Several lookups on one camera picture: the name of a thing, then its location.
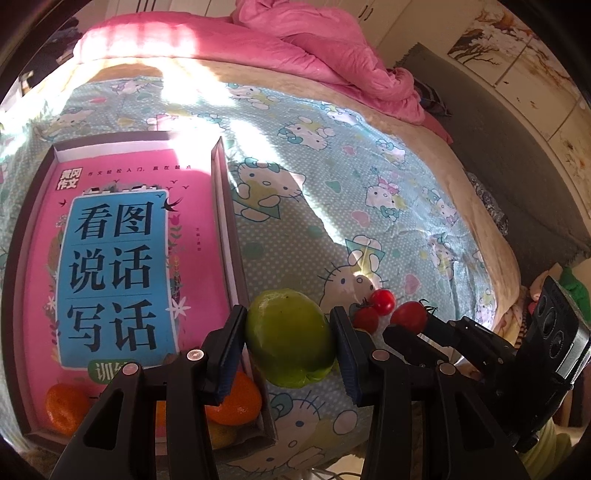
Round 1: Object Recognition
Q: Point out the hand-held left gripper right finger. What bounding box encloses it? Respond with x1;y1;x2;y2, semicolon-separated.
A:
329;306;532;480

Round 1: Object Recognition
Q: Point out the dark plaid cloth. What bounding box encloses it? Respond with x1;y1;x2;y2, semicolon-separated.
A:
411;76;453;118

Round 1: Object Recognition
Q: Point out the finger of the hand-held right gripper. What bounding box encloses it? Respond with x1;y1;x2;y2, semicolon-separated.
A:
383;325;483;380
424;306;491;348

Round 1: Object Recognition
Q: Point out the pink pillow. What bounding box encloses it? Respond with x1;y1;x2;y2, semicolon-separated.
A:
73;18;301;75

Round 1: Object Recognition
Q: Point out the cartoon cat print bedsheet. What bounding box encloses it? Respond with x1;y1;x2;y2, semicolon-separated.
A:
0;60;499;480

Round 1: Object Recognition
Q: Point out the green apple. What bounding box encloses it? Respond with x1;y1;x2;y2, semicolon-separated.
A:
245;288;337;388

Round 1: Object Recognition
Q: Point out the pink quilt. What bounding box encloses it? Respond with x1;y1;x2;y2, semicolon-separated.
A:
233;0;455;144

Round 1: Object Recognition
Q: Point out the tree print wall picture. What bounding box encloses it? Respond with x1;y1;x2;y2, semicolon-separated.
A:
445;7;591;195

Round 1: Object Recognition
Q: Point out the dark floral cloth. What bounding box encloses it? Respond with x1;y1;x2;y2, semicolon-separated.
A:
466;172;511;236

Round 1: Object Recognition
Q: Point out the pink book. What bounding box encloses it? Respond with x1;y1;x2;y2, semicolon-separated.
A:
21;159;264;444

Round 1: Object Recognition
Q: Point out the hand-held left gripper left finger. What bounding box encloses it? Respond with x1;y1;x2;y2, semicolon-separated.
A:
48;305;247;480

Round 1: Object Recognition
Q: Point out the green cloth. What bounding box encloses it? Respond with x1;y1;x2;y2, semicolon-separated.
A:
556;265;591;305

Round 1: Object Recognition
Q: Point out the red tomato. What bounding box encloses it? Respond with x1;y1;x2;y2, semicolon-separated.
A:
353;305;382;334
390;301;428;334
372;289;397;315

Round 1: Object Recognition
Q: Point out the grey headboard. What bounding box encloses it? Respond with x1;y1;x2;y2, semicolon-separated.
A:
399;42;591;268

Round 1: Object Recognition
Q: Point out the white wardrobe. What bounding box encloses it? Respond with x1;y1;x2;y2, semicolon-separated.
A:
106;0;462;51

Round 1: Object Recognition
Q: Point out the shallow cardboard box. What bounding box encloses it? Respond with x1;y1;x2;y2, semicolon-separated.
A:
0;130;280;455

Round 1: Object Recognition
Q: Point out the small yellow tomato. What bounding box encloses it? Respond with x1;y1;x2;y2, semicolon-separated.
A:
209;422;241;449

